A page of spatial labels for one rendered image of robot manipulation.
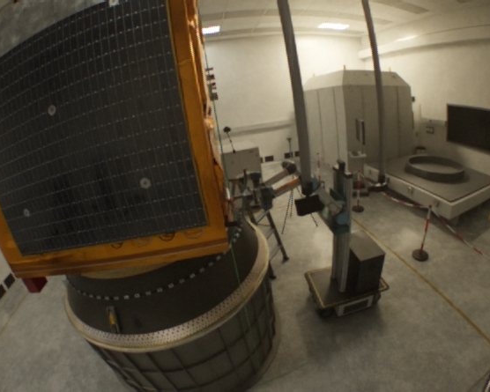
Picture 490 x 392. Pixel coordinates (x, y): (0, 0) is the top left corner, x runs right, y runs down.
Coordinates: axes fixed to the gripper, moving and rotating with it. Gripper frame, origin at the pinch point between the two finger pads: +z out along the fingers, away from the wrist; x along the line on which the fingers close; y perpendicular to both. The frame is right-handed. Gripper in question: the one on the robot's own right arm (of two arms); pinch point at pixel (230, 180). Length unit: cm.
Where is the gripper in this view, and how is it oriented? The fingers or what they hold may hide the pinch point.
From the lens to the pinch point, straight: 243.1
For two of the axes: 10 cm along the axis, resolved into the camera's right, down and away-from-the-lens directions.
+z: -9.8, 1.9, -0.8
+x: -1.4, -3.4, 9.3
